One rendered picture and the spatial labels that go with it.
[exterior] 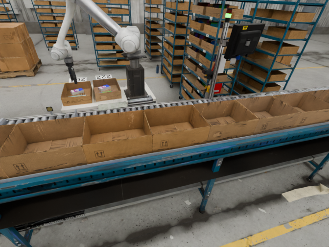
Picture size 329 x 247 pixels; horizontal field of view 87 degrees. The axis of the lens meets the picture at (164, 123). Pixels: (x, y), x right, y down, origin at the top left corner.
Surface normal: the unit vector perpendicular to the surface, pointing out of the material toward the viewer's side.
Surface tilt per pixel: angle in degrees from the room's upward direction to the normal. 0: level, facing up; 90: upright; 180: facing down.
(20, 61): 91
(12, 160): 90
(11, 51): 90
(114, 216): 0
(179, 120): 89
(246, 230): 0
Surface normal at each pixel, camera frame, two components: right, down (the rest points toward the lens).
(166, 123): 0.29, 0.56
